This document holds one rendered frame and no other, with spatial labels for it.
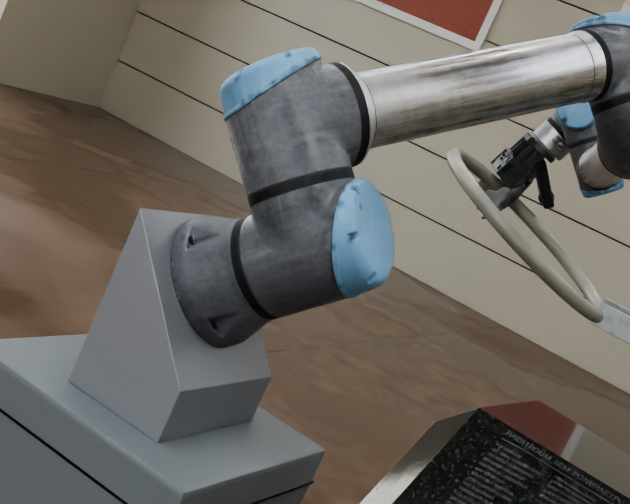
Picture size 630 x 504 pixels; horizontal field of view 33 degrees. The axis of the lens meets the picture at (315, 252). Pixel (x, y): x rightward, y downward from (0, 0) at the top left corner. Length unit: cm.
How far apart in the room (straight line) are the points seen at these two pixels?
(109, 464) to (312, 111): 53
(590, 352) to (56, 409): 726
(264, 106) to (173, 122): 877
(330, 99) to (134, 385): 46
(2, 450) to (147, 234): 35
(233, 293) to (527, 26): 753
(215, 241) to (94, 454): 32
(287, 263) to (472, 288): 738
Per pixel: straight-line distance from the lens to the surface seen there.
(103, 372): 150
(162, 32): 1042
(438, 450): 221
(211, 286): 145
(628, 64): 178
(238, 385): 156
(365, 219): 141
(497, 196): 250
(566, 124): 234
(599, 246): 850
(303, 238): 139
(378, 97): 150
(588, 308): 219
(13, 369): 151
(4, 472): 153
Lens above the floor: 141
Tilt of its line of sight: 10 degrees down
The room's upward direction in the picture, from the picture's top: 24 degrees clockwise
